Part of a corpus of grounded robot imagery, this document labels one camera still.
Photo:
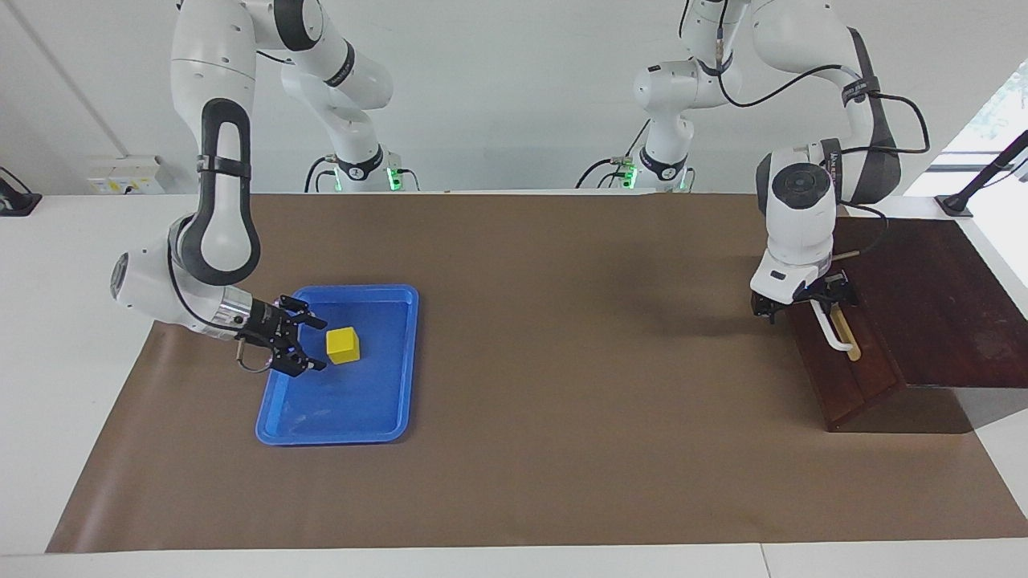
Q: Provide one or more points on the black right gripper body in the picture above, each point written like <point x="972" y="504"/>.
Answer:
<point x="269" y="329"/>

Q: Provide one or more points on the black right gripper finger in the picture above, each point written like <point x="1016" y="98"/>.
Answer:
<point x="301" y="367"/>
<point x="309" y="319"/>

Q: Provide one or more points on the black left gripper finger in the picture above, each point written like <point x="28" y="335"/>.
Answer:
<point x="763" y="311"/>
<point x="843" y="293"/>

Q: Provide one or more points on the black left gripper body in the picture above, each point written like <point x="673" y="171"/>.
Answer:
<point x="803" y="301"/>

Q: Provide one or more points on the yellow cube block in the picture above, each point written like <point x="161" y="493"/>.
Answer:
<point x="344" y="345"/>

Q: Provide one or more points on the wooden drawer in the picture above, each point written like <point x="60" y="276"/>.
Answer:
<point x="877" y="353"/>

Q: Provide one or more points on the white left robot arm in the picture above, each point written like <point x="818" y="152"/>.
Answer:
<point x="803" y="209"/>

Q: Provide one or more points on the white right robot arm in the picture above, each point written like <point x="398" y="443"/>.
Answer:
<point x="213" y="72"/>

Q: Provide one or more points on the blue plastic tray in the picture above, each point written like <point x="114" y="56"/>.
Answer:
<point x="353" y="401"/>

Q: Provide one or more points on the dark wooden cabinet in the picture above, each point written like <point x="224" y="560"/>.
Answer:
<point x="948" y="305"/>

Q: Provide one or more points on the black stand with pole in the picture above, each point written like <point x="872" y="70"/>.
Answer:
<point x="956" y="205"/>

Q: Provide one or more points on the brown paper table mat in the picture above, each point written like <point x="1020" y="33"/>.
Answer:
<point x="562" y="441"/>

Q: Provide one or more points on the small black stand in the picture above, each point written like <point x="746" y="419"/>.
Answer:
<point x="16" y="201"/>

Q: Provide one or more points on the white wall socket box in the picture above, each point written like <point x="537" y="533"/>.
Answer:
<point x="124" y="177"/>

